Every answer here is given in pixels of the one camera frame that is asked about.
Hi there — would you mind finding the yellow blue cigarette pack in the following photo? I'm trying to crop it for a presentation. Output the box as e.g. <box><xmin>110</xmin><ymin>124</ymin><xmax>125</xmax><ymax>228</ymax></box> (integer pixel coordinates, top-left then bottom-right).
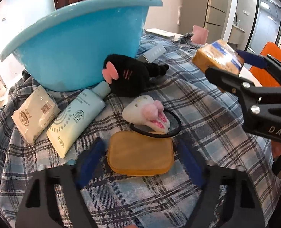
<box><xmin>193</xmin><ymin>39</ymin><xmax>245</xmax><ymax>75</ymax></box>

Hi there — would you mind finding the light green sunscreen tube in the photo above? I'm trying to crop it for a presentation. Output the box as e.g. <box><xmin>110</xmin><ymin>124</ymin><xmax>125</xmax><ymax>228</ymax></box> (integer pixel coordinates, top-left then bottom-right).
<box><xmin>46</xmin><ymin>81</ymin><xmax>111</xmax><ymax>158</ymax></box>

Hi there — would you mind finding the white tissue pack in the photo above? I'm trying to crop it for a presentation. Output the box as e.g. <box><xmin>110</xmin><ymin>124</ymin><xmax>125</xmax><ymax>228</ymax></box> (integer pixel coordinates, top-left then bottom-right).
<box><xmin>12</xmin><ymin>86</ymin><xmax>60</xmax><ymax>144</ymax></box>

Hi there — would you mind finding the white bunny hair tie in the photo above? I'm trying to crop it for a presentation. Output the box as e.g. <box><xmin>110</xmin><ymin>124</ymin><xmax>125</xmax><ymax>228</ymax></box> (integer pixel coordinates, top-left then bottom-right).
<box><xmin>121</xmin><ymin>95</ymin><xmax>182</xmax><ymax>139</ymax></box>

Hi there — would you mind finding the black plush hair clip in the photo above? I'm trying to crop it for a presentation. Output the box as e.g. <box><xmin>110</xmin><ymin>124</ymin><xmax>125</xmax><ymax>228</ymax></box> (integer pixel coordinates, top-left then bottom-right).
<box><xmin>102</xmin><ymin>54</ymin><xmax>169</xmax><ymax>97</ymax></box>

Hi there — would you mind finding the orange chair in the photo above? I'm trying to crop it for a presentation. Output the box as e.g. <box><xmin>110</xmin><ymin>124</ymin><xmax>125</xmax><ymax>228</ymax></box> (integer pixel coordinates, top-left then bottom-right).
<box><xmin>250</xmin><ymin>42</ymin><xmax>281</xmax><ymax>87</ymax></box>

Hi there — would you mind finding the blue plaid shirt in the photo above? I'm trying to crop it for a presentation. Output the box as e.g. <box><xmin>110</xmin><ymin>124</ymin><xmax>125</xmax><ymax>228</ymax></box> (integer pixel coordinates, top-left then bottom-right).
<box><xmin>0</xmin><ymin>31</ymin><xmax>281</xmax><ymax>228</ymax></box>

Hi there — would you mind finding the pink card holder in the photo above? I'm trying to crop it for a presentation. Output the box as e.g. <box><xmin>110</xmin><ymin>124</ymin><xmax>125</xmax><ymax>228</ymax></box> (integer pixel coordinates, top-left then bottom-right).
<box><xmin>191</xmin><ymin>25</ymin><xmax>209</xmax><ymax>45</ymax></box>

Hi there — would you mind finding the beige refrigerator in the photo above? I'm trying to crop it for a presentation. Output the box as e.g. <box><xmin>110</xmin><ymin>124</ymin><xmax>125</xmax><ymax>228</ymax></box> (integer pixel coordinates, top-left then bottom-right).
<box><xmin>204</xmin><ymin>0</ymin><xmax>230</xmax><ymax>44</ymax></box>

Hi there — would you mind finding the blue plastic basin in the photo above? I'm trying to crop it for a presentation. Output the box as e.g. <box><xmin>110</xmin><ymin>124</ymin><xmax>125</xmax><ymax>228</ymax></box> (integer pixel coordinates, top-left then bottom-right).
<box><xmin>0</xmin><ymin>0</ymin><xmax>163</xmax><ymax>92</ymax></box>

